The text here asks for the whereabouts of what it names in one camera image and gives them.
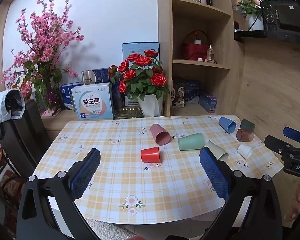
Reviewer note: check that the cream shaggy rug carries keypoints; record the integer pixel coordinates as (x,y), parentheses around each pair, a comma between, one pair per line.
(107,231)

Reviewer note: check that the pink blossom artificial plant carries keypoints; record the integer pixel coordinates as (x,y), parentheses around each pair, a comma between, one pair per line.
(43,52)

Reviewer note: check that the person's right hand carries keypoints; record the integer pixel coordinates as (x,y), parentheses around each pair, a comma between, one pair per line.
(298,206)

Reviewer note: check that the white cup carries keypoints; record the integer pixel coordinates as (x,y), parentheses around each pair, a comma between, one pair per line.
(245,151)

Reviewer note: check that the white hooded jacket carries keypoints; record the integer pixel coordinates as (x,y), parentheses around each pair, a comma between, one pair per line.
(0,112)

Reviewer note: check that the black chair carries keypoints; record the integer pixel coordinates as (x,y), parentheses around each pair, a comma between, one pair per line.
(25,135)

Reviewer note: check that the white box with round print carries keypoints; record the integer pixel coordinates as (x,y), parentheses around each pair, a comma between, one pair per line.
(92,102)

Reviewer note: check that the red roses in white pot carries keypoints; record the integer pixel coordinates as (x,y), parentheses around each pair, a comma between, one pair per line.
(142,80)

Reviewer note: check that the pink cup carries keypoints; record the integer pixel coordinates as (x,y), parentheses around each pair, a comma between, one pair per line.
(160,135)

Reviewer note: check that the low wooden sideboard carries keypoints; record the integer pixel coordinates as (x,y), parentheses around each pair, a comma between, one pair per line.
(57,122)

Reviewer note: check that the small white box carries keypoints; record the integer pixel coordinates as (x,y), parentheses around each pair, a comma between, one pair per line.
(131,101)

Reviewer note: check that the blue cup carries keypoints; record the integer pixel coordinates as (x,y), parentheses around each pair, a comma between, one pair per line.
(227,124)

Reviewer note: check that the white wall socket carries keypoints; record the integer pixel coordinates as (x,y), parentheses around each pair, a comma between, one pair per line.
(68,65)

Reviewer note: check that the purple box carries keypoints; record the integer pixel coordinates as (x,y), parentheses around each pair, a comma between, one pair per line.
(208,102)

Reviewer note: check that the black wall shelf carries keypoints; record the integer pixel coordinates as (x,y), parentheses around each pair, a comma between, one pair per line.
(272,37)

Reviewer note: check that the gold metal tray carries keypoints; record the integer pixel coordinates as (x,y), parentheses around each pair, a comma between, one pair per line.
(127,112)

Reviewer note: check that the peach flowers in white pot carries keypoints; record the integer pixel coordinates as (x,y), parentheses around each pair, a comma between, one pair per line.
(251,7)

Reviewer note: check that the blue and white carton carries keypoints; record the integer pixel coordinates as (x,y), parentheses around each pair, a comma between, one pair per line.
(66,96)

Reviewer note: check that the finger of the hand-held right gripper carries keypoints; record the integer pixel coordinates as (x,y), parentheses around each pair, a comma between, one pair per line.
(293,133)
(277,143)

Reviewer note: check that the red cup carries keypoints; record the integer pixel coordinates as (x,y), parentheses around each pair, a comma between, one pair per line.
(150,155)

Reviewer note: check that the beige cup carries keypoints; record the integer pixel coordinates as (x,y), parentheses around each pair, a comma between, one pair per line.
(218,151)

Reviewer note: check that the wooden shelf unit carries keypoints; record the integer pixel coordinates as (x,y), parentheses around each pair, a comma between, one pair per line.
(215,30)

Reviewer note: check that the light green cup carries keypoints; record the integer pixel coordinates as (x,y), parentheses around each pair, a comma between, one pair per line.
(191,141)

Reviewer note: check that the dark blue moon print box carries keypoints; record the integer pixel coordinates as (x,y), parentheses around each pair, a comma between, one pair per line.
(186,93)

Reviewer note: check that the dark blue patterned box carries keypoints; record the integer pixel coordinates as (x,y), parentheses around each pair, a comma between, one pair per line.
(102,75)

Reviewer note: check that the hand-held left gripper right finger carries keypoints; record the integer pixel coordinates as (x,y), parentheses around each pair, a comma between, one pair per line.
(213,172)

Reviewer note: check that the red gift basket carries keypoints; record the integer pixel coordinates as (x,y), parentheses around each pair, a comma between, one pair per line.
(193,48)

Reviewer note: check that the small glass bottle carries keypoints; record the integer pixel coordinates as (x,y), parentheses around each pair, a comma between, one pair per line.
(210,54)

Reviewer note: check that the light blue flat box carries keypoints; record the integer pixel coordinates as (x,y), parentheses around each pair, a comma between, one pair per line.
(137,48)

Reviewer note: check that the brown cup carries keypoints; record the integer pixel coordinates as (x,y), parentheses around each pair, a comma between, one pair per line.
(245,135)

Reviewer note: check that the dark green cup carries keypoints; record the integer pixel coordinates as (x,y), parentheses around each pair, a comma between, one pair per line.
(247,124)

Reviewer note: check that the yellow checked floral tablecloth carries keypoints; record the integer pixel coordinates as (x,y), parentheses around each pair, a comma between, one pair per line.
(130,177)

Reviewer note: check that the tall dark blue box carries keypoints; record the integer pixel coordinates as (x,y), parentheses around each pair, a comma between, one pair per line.
(117,97)

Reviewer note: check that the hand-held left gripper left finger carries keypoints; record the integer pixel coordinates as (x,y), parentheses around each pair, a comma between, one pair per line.
(86,172)

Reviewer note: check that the black monitor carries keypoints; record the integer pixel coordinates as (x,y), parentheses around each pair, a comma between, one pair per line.
(282,15)

